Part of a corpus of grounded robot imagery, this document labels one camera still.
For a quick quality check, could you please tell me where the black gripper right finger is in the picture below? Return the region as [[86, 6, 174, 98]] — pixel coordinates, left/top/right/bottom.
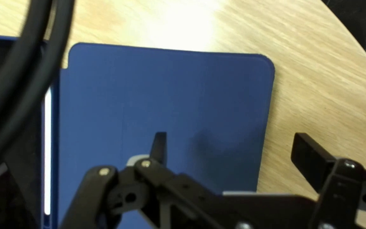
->
[[291, 132, 366, 229]]

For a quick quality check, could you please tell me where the black tablet in purple case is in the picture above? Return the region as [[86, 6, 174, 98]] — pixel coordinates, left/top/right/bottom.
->
[[0, 33, 61, 229]]

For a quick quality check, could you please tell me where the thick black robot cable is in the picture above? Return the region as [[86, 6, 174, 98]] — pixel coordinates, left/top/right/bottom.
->
[[0, 0, 77, 179]]

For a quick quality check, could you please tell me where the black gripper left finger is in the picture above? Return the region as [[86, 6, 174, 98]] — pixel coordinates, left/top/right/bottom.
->
[[59, 131, 227, 229]]

